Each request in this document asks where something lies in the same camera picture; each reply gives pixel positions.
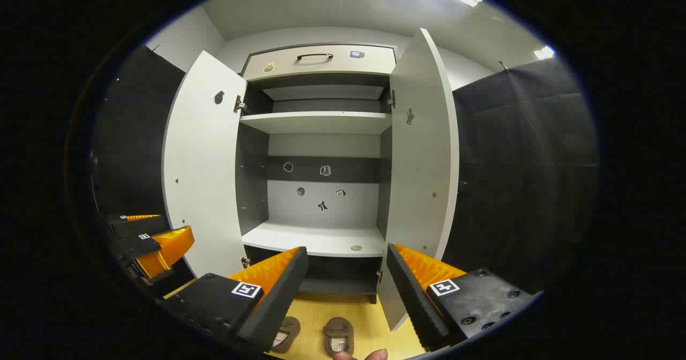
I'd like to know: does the white shoe cabinet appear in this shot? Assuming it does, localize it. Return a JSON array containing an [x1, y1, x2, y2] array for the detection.
[[234, 43, 400, 304]]

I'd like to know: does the beige cabinet drawer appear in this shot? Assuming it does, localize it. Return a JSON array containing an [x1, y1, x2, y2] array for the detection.
[[243, 44, 397, 81]]

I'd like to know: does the brown fuzzy shoe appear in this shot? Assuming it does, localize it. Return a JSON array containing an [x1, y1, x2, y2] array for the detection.
[[323, 317, 355, 357], [271, 316, 301, 354]]

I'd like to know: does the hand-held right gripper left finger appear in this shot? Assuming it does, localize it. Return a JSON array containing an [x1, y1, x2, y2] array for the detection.
[[160, 246, 309, 354]]

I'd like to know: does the white cabinet door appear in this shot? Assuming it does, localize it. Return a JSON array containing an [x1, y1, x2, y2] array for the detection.
[[377, 27, 460, 332], [162, 50, 248, 279]]

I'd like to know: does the black backdrop cloth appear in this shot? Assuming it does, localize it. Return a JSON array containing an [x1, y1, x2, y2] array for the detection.
[[441, 56, 599, 294], [92, 46, 196, 296]]

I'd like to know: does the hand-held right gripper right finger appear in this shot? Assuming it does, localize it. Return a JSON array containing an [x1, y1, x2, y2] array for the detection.
[[386, 243, 538, 352]]

